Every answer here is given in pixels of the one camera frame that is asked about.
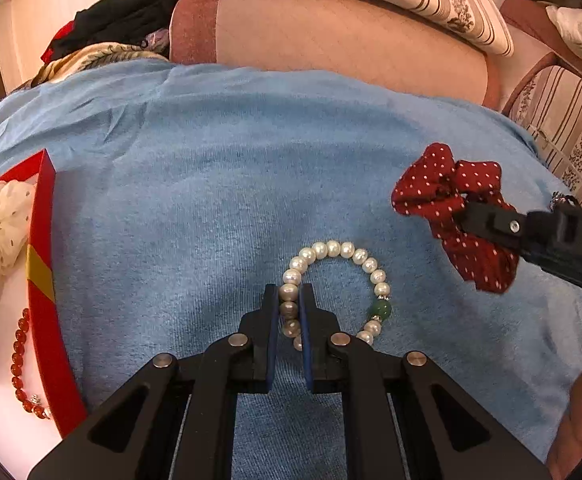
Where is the black clothing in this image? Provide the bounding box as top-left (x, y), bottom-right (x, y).
top-left (51, 0), bottom-right (192, 61)

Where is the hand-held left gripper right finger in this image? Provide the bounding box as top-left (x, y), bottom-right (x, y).
top-left (300, 282), bottom-right (554, 480)

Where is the purple cloth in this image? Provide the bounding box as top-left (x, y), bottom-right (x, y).
top-left (138, 29), bottom-right (172, 53)

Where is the red white-dotted scrunchie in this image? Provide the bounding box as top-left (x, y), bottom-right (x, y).
top-left (391, 142), bottom-right (522, 295)

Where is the beige patterned blanket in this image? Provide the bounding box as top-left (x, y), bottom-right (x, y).
top-left (14, 42), bottom-right (169, 93)

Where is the maroon cushion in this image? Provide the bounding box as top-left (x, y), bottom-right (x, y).
top-left (500, 0), bottom-right (582, 68)

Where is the blue blanket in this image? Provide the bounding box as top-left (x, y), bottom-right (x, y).
top-left (0, 57), bottom-right (582, 480)

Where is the white cloth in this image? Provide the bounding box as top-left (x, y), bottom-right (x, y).
top-left (546, 5), bottom-right (582, 73)

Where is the pearl bracelet with green bead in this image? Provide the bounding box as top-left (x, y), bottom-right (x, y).
top-left (281, 240), bottom-right (393, 352)

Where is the striped floral bedsheet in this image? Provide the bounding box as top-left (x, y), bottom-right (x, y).
top-left (501, 52), bottom-right (582, 211)

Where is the red clothing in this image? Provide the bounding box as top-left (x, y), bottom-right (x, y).
top-left (40, 22), bottom-right (74, 63)

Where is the pink bolster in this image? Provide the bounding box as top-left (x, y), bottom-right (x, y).
top-left (168, 0), bottom-right (504, 111)

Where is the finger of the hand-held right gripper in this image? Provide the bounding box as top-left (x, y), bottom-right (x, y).
top-left (458, 200), bottom-right (534, 256)

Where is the red tray with white inside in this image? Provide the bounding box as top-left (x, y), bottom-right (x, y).
top-left (0, 148), bottom-right (89, 438)

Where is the red bead bracelet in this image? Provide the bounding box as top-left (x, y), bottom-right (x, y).
top-left (11, 308), bottom-right (52, 420)

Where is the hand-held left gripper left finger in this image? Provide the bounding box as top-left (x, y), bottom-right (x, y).
top-left (28, 284), bottom-right (280, 480)

